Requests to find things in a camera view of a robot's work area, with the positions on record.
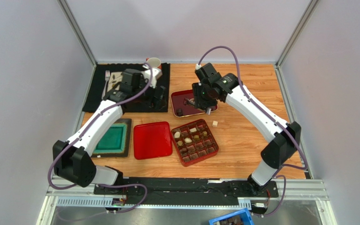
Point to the orange mug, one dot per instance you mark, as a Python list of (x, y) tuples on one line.
[(154, 62)]

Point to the black cloth placemat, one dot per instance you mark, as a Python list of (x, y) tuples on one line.
[(161, 78)]

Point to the red tin lid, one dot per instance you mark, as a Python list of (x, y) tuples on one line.
[(152, 140)]

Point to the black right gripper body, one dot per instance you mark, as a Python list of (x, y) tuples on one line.
[(199, 101)]

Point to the white round chocolate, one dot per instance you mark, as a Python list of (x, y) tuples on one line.
[(188, 140), (177, 134)]

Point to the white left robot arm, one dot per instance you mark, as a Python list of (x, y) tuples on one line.
[(72, 158)]

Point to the red chocolate box with tray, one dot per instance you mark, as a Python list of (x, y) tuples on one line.
[(199, 150)]

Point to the metal serving tongs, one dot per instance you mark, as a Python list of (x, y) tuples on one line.
[(194, 108)]

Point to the silver fork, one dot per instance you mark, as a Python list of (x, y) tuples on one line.
[(107, 78)]

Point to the red chocolate serving tray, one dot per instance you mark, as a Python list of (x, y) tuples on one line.
[(177, 101)]

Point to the dark swirl chocolate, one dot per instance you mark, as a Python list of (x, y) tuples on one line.
[(179, 112)]

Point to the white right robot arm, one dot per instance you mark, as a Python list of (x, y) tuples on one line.
[(282, 137)]

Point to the floral square plate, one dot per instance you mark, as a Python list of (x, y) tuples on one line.
[(115, 78)]

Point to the blue plastic bin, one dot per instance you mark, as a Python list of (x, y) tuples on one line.
[(240, 217)]

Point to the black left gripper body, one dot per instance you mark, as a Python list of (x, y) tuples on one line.
[(151, 101)]

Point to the turquoise glazed dark plate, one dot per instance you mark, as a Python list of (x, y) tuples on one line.
[(116, 141)]

